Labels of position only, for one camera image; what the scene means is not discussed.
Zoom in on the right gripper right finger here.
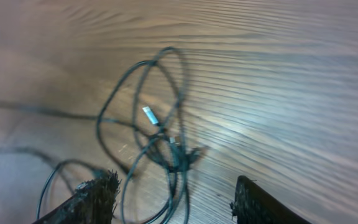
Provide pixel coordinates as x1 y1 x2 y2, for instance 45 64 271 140
230 175 310 224

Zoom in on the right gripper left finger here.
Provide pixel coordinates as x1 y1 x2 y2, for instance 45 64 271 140
34 170 120 224

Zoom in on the black USB cable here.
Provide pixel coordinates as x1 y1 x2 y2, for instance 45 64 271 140
0 46 208 224
0 105 198 224

